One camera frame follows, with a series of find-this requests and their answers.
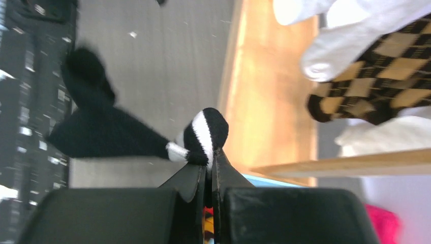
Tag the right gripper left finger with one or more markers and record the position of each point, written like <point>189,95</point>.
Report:
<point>171,213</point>

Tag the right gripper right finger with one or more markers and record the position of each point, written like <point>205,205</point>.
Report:
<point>244,213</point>

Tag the black sock white stripes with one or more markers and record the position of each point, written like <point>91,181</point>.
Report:
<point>99,129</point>

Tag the red yellow argyle sock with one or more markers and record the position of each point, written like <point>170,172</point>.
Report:
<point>208,226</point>

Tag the light blue plastic basket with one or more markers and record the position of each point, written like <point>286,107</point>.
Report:
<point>266,182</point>

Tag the wooden hanging rack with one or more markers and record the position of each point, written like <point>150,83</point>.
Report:
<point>263,97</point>

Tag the pink cloth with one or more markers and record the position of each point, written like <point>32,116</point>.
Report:
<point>386,224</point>

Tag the white sock middle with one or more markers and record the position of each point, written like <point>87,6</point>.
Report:
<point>334,49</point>

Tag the white sock right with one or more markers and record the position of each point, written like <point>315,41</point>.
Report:
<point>409,130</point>

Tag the brown argyle sock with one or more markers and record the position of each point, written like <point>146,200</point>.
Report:
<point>392,75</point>

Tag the white sock with stripes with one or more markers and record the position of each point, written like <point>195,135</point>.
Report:
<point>289,12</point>

